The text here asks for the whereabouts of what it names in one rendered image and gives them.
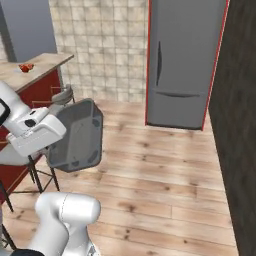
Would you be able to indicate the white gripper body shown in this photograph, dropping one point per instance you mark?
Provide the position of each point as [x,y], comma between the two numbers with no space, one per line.
[38,136]

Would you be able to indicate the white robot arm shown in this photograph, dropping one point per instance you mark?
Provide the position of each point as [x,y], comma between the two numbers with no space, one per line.
[63,213]

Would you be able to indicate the grey tupperware container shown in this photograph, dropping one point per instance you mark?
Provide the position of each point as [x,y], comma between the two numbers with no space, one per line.
[78,136]

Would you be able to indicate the red counter with wooden top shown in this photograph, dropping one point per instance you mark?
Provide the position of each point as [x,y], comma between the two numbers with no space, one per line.
[41,86]

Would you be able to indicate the red bell pepper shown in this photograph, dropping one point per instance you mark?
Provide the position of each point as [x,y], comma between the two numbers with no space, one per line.
[26,67]

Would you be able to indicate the dark wood cabinet panel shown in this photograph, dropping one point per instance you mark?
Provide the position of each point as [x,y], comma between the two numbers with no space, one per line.
[236,116]

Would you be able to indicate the grey-seat bar stool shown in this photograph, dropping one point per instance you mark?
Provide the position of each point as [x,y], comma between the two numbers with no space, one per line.
[63,96]
[13,156]

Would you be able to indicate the grey fridge with red trim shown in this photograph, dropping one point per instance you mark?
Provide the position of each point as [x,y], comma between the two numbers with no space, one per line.
[183,60]

